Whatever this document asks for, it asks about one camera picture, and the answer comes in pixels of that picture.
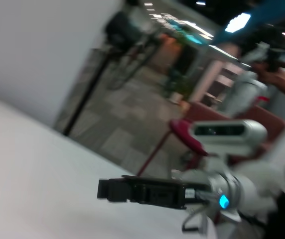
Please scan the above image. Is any grey right gripper cable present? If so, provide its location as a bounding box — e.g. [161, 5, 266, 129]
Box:
[181, 206, 209, 235]

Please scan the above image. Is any red round stool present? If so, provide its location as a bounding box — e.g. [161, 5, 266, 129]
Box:
[136, 119, 209, 176]

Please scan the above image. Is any black grey handheld device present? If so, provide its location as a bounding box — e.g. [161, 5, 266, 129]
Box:
[242, 42, 285, 73]

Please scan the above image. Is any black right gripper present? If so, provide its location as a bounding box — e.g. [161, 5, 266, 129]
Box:
[97, 175, 209, 210]

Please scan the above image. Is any person's hand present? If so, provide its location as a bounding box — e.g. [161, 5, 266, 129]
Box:
[253, 62, 282, 85]

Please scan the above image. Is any black partition edge strip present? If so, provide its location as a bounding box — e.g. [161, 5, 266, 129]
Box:
[62, 56, 110, 136]

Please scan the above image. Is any green potted plant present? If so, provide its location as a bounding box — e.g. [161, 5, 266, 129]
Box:
[166, 72, 193, 104]

